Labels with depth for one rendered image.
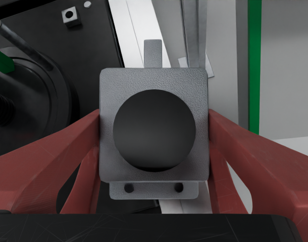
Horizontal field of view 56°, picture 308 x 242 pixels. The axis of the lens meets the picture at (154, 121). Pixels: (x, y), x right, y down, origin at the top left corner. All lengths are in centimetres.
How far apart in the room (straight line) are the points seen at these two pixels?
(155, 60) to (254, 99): 6
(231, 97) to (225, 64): 5
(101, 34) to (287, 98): 19
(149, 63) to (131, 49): 16
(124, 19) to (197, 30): 8
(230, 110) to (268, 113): 15
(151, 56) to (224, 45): 27
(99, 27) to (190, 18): 10
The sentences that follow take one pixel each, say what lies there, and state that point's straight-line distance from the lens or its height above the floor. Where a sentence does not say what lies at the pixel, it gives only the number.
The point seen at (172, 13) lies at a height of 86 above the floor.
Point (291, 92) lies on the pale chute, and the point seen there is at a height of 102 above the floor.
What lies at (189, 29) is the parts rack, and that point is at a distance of 29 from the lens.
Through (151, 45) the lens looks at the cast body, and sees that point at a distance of 16.
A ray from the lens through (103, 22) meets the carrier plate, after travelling 33.
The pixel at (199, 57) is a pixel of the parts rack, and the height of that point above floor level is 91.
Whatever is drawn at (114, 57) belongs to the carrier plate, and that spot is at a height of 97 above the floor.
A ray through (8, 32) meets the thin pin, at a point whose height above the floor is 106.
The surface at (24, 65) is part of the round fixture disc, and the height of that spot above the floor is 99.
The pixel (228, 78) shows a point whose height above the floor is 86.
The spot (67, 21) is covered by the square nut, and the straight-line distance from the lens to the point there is 33.
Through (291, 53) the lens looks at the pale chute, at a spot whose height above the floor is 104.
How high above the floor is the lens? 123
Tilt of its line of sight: 74 degrees down
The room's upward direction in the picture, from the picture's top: 35 degrees counter-clockwise
